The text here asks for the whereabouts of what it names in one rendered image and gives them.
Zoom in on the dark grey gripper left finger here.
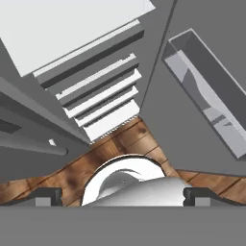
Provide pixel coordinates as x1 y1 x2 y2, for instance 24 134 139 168
0 186 63 207

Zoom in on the grey appliance door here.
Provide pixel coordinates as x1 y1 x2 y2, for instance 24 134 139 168
0 37 93 185

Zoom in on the grey bar handle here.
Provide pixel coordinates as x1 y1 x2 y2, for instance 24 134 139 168
0 130 69 157

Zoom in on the white round object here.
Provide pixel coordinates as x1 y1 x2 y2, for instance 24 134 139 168
81 154 193 207

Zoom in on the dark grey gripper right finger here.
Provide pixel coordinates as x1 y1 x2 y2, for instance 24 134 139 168
183 186 246 207

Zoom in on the clear fridge door bin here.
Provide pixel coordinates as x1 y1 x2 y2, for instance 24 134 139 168
160 28 246 161

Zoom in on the grey fridge door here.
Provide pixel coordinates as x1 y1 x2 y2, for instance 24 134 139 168
138 0 246 178

